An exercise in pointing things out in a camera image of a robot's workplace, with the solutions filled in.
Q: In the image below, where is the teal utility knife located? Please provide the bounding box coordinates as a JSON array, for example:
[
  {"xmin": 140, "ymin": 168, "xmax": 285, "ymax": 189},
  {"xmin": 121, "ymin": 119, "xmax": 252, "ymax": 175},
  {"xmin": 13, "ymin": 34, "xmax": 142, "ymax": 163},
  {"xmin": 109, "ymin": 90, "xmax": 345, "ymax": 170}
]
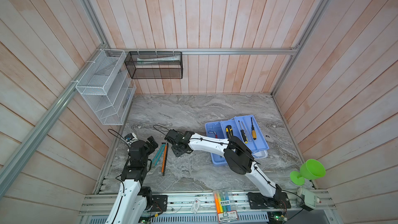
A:
[{"xmin": 152, "ymin": 143, "xmax": 166, "ymax": 167}]

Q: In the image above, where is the orange handled tool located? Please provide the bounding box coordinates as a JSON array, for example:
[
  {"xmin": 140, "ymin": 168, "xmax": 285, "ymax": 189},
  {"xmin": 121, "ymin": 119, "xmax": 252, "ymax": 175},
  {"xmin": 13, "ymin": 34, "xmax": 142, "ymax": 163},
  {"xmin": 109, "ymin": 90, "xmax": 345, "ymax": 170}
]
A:
[{"xmin": 161, "ymin": 143, "xmax": 169, "ymax": 176}]

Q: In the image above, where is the black yellow large screwdriver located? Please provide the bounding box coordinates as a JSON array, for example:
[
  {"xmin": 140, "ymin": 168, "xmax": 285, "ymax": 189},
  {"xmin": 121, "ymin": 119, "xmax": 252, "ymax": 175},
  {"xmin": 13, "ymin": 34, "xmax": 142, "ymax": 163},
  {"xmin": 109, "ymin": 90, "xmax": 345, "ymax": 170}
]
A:
[{"xmin": 226, "ymin": 125, "xmax": 233, "ymax": 139}]

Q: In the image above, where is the white blue tool box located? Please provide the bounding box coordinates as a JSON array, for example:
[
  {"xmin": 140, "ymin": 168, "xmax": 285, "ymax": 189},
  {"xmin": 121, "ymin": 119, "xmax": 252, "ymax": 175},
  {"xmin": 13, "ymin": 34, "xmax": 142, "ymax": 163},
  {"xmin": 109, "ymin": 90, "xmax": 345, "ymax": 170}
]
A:
[{"xmin": 205, "ymin": 114, "xmax": 270, "ymax": 166}]

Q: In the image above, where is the small yellow black screwdriver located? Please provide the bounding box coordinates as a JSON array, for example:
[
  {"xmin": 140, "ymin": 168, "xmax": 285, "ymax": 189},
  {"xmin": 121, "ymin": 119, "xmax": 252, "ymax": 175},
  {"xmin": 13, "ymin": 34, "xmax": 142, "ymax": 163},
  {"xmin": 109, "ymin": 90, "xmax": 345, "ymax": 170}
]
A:
[{"xmin": 250, "ymin": 116, "xmax": 257, "ymax": 141}]

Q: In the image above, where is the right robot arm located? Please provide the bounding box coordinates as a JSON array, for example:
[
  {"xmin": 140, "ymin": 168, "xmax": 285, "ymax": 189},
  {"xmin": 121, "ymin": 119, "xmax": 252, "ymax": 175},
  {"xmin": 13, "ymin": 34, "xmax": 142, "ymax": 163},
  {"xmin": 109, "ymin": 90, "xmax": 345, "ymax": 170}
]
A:
[{"xmin": 165, "ymin": 129, "xmax": 291, "ymax": 209}]

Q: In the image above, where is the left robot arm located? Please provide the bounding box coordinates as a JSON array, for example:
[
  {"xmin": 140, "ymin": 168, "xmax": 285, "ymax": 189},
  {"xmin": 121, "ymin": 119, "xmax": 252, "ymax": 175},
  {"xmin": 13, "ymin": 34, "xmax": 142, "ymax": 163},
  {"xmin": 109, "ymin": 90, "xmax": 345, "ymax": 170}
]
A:
[{"xmin": 106, "ymin": 136, "xmax": 159, "ymax": 224}]

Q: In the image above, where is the highlighter marker pack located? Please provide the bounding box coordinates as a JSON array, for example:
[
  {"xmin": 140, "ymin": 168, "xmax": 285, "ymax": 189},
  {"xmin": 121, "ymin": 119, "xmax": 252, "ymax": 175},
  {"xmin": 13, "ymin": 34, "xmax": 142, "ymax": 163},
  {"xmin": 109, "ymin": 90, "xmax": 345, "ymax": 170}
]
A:
[{"xmin": 213, "ymin": 189, "xmax": 239, "ymax": 224}]

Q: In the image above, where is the white paper tag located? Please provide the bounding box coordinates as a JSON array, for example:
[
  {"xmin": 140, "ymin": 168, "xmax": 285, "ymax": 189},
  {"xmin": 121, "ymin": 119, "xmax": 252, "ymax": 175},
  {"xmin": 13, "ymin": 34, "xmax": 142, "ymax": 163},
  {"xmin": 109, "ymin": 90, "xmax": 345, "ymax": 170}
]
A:
[{"xmin": 190, "ymin": 199, "xmax": 201, "ymax": 214}]

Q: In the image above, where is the black mesh basket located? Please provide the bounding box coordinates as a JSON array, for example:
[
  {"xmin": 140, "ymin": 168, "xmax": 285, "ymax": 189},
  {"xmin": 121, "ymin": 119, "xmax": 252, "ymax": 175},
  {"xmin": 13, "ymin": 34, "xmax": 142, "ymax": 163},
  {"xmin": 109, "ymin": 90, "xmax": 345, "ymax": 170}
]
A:
[{"xmin": 124, "ymin": 51, "xmax": 183, "ymax": 79}]

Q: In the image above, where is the green plastic cup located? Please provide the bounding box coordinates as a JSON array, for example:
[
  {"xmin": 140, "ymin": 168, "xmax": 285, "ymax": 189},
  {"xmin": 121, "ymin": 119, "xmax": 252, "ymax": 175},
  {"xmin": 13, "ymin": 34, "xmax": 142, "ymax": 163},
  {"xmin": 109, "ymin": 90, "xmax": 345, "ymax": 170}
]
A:
[{"xmin": 290, "ymin": 159, "xmax": 326, "ymax": 186}]

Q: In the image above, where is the white power box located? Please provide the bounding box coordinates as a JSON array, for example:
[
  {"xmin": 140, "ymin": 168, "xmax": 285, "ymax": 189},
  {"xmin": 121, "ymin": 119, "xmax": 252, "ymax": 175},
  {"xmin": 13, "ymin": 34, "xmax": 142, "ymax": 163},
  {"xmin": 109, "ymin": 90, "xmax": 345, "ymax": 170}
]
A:
[{"xmin": 297, "ymin": 187, "xmax": 321, "ymax": 212}]

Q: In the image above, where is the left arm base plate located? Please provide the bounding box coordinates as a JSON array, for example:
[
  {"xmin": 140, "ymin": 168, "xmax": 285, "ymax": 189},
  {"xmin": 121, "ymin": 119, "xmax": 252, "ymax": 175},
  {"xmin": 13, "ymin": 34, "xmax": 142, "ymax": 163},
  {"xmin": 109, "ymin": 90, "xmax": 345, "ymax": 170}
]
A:
[{"xmin": 145, "ymin": 195, "xmax": 168, "ymax": 212}]

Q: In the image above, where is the white wire mesh shelf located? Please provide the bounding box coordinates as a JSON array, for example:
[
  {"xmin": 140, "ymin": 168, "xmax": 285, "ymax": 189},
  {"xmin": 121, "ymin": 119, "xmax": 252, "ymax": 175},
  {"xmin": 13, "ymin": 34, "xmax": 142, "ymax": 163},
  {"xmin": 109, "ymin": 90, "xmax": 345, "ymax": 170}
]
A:
[{"xmin": 76, "ymin": 49, "xmax": 136, "ymax": 125}]

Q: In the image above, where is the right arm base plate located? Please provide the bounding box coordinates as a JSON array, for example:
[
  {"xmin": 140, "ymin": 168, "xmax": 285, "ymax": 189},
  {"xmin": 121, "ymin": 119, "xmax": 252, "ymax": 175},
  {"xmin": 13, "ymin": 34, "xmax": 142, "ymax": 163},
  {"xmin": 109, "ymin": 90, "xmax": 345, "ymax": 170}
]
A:
[{"xmin": 247, "ymin": 192, "xmax": 291, "ymax": 209}]

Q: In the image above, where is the aluminium frame rail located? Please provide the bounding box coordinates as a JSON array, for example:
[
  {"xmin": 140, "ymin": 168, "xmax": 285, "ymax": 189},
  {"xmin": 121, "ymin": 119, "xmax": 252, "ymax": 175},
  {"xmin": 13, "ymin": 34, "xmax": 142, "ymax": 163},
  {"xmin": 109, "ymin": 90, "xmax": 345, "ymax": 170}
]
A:
[{"xmin": 120, "ymin": 48, "xmax": 298, "ymax": 55}]

